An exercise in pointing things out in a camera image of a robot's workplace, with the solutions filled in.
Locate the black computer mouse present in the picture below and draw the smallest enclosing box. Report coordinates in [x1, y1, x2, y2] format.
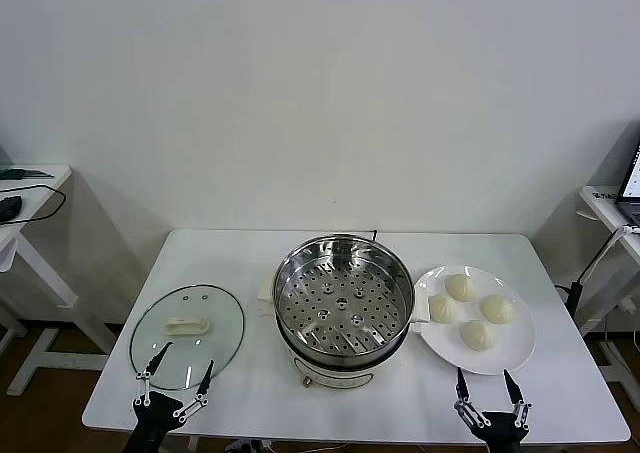
[0, 195, 24, 223]

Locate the white electric cooker base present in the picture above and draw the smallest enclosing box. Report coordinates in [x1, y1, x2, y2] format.
[255, 272, 432, 390]

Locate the stainless steel steamer basket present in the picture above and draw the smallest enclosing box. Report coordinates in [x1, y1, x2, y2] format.
[272, 234, 416, 367]

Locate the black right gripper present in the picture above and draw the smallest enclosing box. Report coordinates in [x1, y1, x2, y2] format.
[453, 367, 532, 453]

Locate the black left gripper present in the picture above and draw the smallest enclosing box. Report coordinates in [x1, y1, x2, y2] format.
[124, 341, 215, 453]

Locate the white side table with cable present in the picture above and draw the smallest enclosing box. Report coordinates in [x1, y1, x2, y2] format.
[0, 164, 121, 398]

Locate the white floor power strip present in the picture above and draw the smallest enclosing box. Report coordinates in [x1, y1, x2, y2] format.
[224, 437, 281, 453]

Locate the white steamed baozi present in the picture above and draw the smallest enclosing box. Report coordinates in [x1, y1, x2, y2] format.
[429, 294, 460, 324]
[479, 294, 515, 324]
[444, 273, 476, 303]
[458, 319, 499, 352]

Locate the black laptop power cable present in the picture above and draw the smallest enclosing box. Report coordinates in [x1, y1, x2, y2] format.
[555, 226, 632, 324]

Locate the open laptop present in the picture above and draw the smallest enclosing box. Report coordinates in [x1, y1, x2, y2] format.
[615, 142, 640, 224]

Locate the white round plate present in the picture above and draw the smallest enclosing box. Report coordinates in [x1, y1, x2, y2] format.
[413, 264, 538, 376]

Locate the glass lid with cream handle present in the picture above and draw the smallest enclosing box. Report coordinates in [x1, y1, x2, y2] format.
[129, 283, 246, 392]

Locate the black looped cable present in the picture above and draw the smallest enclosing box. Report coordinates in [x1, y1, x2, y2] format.
[0, 183, 67, 228]

